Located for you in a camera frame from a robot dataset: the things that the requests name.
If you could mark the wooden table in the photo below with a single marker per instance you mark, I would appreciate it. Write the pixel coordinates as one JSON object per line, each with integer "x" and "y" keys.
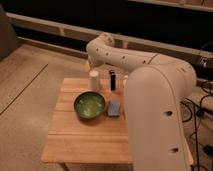
{"x": 70, "y": 140}

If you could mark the grey couch corner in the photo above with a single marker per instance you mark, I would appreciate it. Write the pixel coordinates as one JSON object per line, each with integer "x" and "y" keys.
{"x": 8, "y": 39}

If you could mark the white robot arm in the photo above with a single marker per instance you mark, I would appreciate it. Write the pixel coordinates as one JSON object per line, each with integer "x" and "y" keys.
{"x": 152, "y": 94}

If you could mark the white ceramic cup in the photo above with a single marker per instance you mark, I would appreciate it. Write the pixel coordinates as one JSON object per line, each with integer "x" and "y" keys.
{"x": 94, "y": 80}

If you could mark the black lighter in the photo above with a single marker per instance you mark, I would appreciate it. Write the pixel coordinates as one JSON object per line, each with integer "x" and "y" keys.
{"x": 112, "y": 80}

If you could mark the green ceramic bowl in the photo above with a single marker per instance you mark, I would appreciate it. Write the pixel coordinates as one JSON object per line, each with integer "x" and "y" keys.
{"x": 89, "y": 105}

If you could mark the blue sponge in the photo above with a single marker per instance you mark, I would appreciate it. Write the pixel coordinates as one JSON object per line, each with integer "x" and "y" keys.
{"x": 114, "y": 108}

